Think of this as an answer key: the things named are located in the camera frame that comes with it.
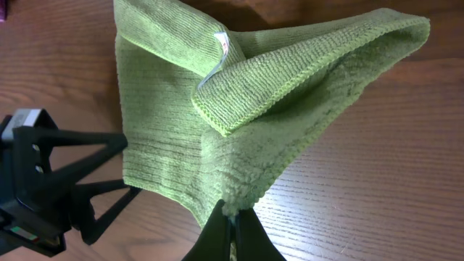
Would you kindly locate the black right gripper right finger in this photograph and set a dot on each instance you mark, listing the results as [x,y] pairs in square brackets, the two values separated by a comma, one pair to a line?
[252,242]

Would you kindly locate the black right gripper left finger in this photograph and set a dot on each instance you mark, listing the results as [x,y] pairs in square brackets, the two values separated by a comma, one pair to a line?
[214,242]

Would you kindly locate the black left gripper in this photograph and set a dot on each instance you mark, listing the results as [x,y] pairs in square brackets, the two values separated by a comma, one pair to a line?
[25,169]

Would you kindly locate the light green cloth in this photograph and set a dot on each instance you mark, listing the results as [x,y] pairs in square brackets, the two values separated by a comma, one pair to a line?
[212,114]

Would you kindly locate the folded pink cloth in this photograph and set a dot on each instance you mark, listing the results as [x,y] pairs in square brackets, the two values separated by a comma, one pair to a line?
[3,10]

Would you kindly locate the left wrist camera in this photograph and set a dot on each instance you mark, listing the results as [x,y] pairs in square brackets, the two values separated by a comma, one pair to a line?
[37,118]

